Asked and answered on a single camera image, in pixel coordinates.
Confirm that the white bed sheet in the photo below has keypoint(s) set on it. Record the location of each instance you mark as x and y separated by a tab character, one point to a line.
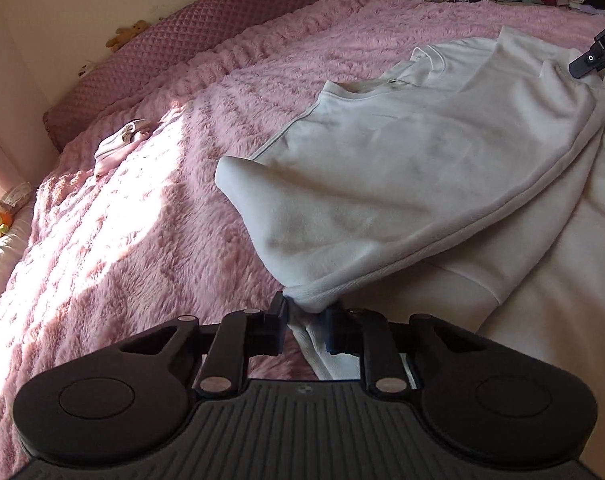
0	260

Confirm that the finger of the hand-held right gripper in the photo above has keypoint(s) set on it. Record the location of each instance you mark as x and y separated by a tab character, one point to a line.
588	59

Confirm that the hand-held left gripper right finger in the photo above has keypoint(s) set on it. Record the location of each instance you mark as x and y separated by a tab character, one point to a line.
331	332

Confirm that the pink fluffy blanket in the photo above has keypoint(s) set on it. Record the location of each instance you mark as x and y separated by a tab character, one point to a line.
147	240

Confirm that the white sweatshirt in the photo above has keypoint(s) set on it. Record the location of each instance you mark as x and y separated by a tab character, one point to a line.
382	175

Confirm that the small folded white pink clothes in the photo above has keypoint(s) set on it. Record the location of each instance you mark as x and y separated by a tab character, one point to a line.
117	144

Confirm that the pink curtain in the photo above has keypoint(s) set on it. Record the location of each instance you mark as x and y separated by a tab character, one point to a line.
2	160

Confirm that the purple quilted headboard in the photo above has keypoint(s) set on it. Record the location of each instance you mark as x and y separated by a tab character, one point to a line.
192	35

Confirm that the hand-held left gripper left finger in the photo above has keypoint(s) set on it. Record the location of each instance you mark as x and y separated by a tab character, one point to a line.
280	322

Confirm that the brown teddy bear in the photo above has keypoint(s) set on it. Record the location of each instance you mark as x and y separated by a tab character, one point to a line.
125	34

